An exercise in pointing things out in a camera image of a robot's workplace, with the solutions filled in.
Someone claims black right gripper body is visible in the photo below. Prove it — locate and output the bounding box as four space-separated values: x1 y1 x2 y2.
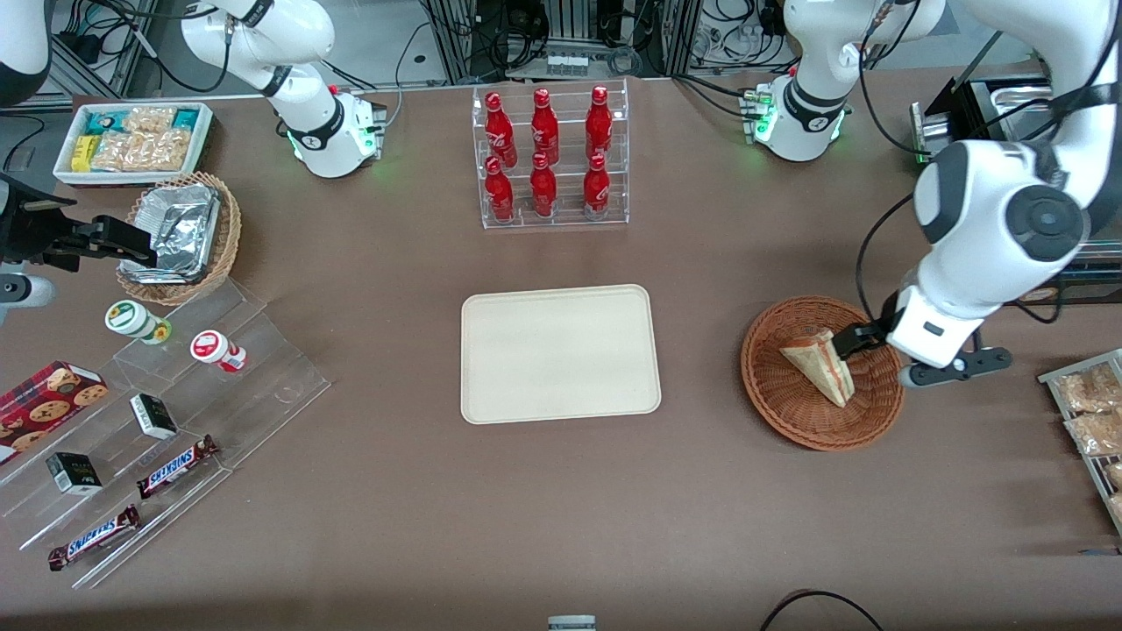
0 174 89 271

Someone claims triangular sandwich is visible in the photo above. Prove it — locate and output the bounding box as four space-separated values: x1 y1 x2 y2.
779 329 856 409

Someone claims brown round wicker basket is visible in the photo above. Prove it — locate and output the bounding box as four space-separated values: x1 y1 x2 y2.
741 296 905 452

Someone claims light oval wicker basket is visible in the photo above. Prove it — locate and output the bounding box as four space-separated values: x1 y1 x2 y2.
117 172 242 306

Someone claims metal snack tray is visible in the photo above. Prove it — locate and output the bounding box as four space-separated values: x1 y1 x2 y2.
1039 349 1122 535

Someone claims beige rectangular plastic tray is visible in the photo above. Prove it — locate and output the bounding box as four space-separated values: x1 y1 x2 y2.
461 284 662 426

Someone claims aluminium foil container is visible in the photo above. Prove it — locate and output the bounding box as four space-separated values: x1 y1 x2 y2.
120 184 222 284

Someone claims green lid yogurt cup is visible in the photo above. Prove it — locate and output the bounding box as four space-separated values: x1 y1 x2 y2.
105 300 173 345

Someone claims large clear cracker bag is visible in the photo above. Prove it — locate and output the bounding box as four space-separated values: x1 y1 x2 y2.
92 131 191 173

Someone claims small clear cracker bag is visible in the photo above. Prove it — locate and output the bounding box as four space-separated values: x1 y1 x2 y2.
123 107 177 135

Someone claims white rectangular snack bin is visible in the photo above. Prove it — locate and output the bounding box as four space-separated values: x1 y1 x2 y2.
53 103 214 188

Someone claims red lid yogurt cup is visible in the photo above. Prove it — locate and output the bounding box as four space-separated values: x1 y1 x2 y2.
190 330 248 373

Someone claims red cookie box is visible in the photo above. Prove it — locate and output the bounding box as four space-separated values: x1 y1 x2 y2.
0 360 110 465

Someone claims small black box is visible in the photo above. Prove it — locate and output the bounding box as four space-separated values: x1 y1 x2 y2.
130 393 179 440
46 452 103 495

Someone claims clear acrylic step display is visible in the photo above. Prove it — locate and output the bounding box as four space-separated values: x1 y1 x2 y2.
0 279 332 590

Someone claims black food warmer machine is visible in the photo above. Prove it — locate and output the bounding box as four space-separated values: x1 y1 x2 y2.
910 74 1122 304

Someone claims snickers chocolate bar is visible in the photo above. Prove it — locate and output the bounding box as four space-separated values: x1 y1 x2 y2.
47 504 142 571
136 435 220 500

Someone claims steel warmer pan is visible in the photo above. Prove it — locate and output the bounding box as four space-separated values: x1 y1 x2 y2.
986 82 1053 120

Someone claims red soda bottle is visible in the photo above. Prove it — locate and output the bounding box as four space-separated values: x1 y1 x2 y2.
583 154 611 220
484 157 515 223
531 88 560 166
485 92 518 167
529 153 557 218
586 86 614 160

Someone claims clear acrylic bottle rack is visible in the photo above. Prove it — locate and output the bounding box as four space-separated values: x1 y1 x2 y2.
472 79 630 230

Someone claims aluminium equipment rack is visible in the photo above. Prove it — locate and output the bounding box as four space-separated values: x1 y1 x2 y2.
421 0 704 85

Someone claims gray left wrist camera bar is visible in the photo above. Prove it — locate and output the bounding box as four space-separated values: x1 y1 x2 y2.
898 347 1012 389

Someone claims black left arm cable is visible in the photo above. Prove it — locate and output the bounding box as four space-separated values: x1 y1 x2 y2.
856 193 918 327

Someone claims black table cable loop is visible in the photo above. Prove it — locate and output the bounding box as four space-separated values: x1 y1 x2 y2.
758 590 886 631

